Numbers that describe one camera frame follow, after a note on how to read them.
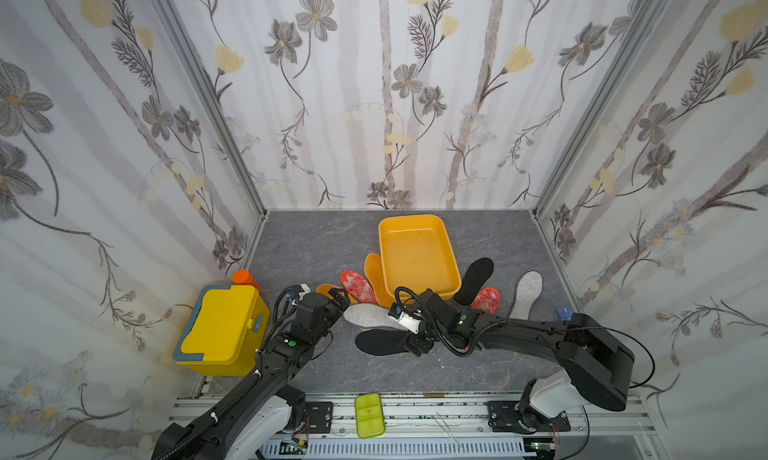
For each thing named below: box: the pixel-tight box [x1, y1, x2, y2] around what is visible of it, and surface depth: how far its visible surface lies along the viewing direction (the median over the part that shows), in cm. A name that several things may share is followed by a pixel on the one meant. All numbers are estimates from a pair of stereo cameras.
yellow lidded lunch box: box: [173, 284, 271, 377], surface depth 76 cm
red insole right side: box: [471, 287, 501, 314], surface depth 97 cm
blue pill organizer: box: [556, 306, 574, 321], surface depth 94 cm
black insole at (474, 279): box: [454, 257, 494, 306], surface depth 103 cm
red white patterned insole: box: [340, 270, 378, 304], surface depth 100 cm
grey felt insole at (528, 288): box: [507, 270, 544, 320], surface depth 99 cm
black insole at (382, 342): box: [356, 329, 409, 356], surface depth 89 cm
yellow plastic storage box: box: [378, 214, 462, 301], surface depth 107 cm
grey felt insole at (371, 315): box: [343, 303, 408, 331], surface depth 92 cm
